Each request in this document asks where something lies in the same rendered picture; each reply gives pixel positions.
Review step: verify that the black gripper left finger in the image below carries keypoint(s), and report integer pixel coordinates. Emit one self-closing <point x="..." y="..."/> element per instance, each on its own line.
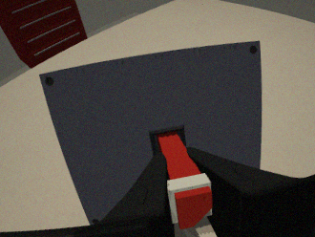
<point x="143" y="212"/>

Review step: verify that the dark grey sloped panel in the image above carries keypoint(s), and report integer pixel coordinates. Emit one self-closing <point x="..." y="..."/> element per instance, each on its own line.
<point x="107" y="115"/>

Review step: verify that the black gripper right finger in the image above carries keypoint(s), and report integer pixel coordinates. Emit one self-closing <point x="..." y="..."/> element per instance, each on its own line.
<point x="248" y="202"/>

